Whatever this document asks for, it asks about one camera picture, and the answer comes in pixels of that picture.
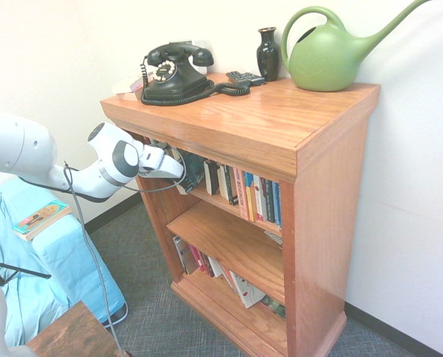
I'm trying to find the black spine book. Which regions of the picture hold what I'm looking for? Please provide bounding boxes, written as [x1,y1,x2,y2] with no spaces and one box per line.
[222,164,239,207]

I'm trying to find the white red spine book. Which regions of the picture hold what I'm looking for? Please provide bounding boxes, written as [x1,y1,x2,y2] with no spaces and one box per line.
[252,175,265,223]

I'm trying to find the black camera cable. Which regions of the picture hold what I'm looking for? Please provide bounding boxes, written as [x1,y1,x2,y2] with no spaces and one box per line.
[18,146,189,195]

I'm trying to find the wooden bookshelf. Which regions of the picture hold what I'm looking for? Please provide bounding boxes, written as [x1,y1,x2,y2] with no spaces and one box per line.
[99,71,382,357]

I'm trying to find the paperback book white pages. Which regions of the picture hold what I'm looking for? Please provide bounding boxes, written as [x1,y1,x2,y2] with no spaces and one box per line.
[203,158,221,196]

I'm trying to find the white book red marks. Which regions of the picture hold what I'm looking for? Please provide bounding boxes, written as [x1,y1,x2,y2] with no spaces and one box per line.
[229,271,267,309]

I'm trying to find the grey cable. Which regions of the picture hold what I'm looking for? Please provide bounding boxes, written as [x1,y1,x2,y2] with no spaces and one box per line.
[62,160,132,357]

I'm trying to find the dark blue travel book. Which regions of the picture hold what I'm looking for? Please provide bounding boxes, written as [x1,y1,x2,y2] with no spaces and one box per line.
[259,178,277,225]

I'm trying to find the dark paperback book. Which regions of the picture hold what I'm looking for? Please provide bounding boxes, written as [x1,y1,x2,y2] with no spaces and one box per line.
[172,148,209,196]

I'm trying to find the tall orange book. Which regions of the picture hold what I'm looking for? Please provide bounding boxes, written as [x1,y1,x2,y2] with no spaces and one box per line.
[233,167,250,221]

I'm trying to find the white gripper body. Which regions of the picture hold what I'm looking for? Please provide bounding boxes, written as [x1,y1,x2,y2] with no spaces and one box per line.
[137,144,187,181]

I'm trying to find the rustic brown wooden table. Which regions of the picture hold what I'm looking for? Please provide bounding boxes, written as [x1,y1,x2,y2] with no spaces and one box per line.
[25,300,134,357]

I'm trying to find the black tripod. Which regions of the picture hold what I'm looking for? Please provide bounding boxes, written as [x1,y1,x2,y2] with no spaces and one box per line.
[0,257,53,288]

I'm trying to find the orange white paperback book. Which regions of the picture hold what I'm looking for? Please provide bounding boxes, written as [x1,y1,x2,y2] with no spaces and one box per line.
[111,74,145,95]

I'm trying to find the black remote control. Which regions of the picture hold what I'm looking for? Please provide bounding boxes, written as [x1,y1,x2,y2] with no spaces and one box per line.
[225,70,266,87]

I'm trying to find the dark orange spine book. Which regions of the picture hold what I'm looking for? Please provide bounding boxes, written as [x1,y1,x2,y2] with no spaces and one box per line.
[200,251,216,278]

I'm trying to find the blue cloth covered furniture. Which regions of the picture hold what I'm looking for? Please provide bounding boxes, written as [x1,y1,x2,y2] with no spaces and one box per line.
[0,178,128,347]

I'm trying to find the teal orange paperback book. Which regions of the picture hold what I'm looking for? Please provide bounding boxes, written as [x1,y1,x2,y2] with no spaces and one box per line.
[12,200,74,242]

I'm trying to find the thin grey white book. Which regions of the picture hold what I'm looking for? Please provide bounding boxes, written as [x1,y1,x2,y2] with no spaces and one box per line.
[219,264,239,295]

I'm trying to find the flat dark green book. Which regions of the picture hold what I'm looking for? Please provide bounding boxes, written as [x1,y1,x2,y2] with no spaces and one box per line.
[259,295,287,320]

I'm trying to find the small white book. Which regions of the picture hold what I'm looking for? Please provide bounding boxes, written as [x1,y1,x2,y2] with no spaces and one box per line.
[207,256,224,279]

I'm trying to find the blue yellow spine book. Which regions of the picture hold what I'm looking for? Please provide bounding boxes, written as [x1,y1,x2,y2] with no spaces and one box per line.
[243,171,256,223]

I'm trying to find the black vase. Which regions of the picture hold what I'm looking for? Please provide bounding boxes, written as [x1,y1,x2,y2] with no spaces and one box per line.
[256,26,281,83]

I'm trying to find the black rotary telephone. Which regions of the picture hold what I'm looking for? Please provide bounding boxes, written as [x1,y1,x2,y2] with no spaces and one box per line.
[139,42,253,107]

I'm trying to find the green watering can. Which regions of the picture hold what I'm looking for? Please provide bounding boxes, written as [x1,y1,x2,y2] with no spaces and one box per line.
[280,0,435,93]

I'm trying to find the teal blue book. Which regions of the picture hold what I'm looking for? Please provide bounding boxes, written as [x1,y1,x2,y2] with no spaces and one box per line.
[271,181,283,229]

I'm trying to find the large brown grey book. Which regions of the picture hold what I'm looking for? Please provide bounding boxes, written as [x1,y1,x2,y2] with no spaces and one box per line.
[172,234,200,277]

